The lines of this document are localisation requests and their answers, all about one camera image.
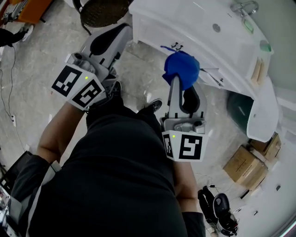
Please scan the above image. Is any wooden board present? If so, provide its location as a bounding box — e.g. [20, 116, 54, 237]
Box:
[250, 57, 267, 84]

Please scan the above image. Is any person's left black shoe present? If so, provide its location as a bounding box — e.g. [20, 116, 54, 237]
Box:
[108, 80, 123, 99]

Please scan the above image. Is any person's right leg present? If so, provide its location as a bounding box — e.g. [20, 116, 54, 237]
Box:
[135, 106, 163, 127]

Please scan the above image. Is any green sponge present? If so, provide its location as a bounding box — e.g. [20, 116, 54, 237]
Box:
[259, 39, 273, 54]

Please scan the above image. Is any person's left forearm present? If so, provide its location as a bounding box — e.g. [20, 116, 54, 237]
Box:
[36, 100, 90, 168]

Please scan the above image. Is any white cabinet door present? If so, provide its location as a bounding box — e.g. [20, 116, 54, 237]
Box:
[178, 39, 210, 72]
[199, 66, 225, 89]
[136, 19, 178, 50]

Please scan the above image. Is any chrome faucet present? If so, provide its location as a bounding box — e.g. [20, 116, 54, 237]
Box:
[230, 0, 259, 19]

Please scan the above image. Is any blue cloth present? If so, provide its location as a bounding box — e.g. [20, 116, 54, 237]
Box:
[160, 45, 200, 91]

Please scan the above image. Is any person's right forearm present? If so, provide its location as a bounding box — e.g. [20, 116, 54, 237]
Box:
[174, 159, 197, 200]

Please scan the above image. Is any dark green bin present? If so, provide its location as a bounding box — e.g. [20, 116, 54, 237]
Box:
[226, 91, 255, 137]

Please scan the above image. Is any person's right black shoe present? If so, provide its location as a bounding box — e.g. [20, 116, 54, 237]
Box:
[145, 99, 163, 114]

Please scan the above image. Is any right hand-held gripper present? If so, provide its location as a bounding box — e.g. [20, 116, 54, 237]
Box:
[159, 73, 210, 163]

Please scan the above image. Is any green soap dish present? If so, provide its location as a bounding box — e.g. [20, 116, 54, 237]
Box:
[241, 18, 255, 35]

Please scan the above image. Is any person's black shirt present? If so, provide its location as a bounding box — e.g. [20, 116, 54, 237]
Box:
[10, 111, 207, 237]

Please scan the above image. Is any person's black shoe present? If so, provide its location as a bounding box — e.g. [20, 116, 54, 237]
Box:
[145, 99, 163, 114]
[108, 80, 123, 99]

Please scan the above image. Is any person's leg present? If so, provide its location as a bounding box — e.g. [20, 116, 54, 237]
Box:
[86, 92, 130, 125]
[135, 106, 163, 127]

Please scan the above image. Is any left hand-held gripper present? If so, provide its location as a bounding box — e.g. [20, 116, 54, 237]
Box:
[50, 23, 133, 111]

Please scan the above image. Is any white sink cabinet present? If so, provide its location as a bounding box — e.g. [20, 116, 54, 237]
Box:
[128, 0, 280, 143]

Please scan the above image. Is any dark wicker chair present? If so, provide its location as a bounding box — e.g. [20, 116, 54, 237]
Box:
[72, 0, 135, 36]

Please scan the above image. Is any orange sofa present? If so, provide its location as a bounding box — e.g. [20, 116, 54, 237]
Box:
[0, 0, 56, 25]

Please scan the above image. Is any black and white headset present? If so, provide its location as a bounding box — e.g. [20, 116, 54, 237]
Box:
[197, 185, 241, 237]

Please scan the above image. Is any person's left leg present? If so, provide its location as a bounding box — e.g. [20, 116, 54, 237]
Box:
[86, 92, 130, 125]

